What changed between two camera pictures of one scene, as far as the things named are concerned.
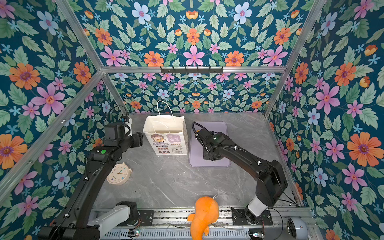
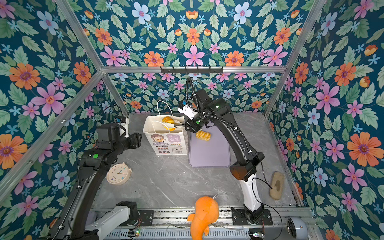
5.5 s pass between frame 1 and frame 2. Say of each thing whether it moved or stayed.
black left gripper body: stayed
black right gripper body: moved
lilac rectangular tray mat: stayed
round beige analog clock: stayed
